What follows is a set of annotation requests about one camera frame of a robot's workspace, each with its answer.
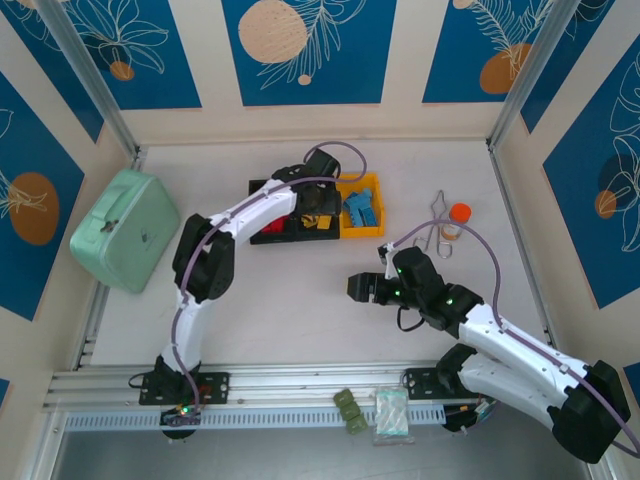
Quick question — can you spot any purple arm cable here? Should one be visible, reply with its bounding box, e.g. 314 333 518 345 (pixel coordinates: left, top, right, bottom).
171 142 370 421
384 223 640 459

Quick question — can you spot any aluminium frame post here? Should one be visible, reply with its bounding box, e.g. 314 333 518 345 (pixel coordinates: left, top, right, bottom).
37 0 146 161
487 0 584 151

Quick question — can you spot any white orange labelled bottle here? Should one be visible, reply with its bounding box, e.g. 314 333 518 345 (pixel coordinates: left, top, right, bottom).
442 202 473 242

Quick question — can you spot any yellow plastic bin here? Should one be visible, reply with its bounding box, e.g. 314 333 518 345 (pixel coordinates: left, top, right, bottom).
335 172 389 240

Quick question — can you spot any aluminium side rail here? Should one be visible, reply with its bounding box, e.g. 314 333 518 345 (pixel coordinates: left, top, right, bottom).
487 144 564 359
74 147 146 371

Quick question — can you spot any mint green carry case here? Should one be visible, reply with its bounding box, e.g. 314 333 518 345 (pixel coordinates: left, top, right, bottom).
69 168 182 295

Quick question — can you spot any black plastic bin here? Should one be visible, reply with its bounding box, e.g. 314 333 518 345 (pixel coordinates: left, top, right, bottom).
294 177 342 243
248 178 299 246

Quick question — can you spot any clear plastic bag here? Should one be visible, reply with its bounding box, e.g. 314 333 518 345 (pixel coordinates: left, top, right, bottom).
372 386 416 446

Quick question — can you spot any metal wire clip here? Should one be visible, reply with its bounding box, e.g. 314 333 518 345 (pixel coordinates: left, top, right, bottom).
412 188 455 257

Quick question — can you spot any control board with wires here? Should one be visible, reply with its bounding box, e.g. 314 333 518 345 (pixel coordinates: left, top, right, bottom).
443 403 496 435
159 403 204 445

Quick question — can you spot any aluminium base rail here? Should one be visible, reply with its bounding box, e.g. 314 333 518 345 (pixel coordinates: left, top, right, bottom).
42 358 596 407

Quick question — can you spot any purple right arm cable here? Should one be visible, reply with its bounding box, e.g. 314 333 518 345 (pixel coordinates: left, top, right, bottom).
384 223 640 459

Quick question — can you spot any grey slotted cable duct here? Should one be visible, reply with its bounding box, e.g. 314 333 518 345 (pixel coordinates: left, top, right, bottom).
64 403 446 432

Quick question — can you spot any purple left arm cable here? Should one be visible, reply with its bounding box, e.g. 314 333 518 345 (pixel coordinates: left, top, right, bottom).
171 142 370 421

